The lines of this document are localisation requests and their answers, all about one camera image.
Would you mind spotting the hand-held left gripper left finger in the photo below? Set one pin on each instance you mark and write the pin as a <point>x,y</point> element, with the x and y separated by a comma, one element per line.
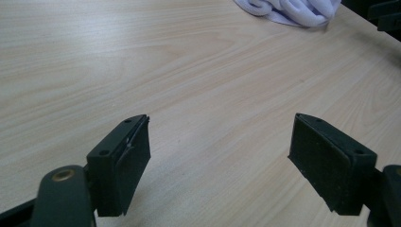
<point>110,170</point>

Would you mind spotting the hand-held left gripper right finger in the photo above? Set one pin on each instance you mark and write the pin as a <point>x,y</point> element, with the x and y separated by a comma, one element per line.
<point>334,167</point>

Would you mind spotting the white towel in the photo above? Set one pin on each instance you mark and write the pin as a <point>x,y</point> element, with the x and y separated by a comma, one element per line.
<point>296,11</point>

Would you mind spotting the black metal stand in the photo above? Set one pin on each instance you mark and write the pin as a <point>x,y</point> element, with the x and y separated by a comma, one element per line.
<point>387,15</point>

